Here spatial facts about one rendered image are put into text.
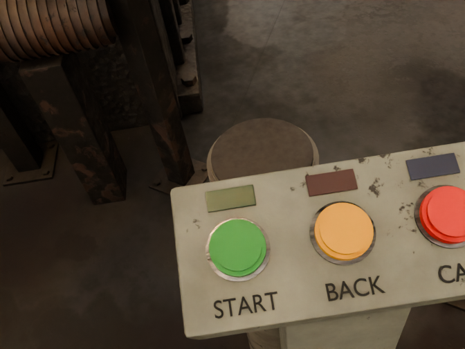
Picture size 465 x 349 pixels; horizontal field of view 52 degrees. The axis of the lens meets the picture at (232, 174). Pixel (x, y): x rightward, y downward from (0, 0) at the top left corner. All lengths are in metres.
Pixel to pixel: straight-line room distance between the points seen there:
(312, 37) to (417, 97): 0.40
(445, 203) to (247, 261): 0.14
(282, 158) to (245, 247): 0.18
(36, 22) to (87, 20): 0.08
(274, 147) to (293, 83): 0.89
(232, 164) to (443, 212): 0.23
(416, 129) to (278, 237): 0.97
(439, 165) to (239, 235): 0.16
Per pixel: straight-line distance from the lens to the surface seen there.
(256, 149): 0.51
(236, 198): 0.35
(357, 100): 1.35
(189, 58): 1.43
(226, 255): 0.33
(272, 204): 0.35
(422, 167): 0.38
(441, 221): 0.36
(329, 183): 0.36
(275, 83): 1.40
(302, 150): 0.51
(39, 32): 0.88
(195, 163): 1.20
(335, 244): 0.34
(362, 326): 0.42
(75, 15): 0.85
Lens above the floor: 0.90
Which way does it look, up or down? 50 degrees down
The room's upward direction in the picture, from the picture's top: 10 degrees counter-clockwise
